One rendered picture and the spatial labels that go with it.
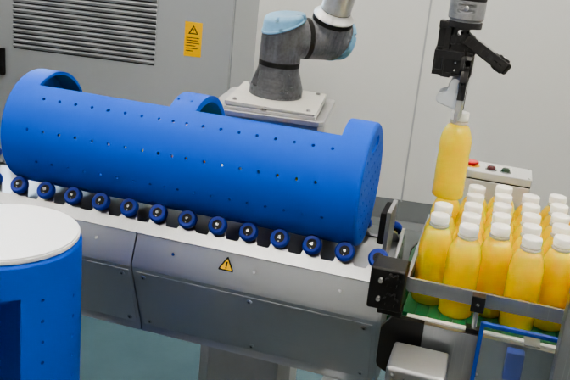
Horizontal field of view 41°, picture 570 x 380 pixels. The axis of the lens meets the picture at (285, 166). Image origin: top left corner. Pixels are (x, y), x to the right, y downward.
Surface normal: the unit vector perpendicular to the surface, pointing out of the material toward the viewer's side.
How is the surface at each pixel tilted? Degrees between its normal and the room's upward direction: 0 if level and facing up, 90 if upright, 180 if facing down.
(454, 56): 90
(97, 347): 0
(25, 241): 0
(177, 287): 111
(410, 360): 0
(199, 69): 90
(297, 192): 90
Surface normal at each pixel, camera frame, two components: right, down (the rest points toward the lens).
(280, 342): -0.30, 0.55
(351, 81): -0.17, 0.27
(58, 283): 0.86, 0.22
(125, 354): 0.10, -0.95
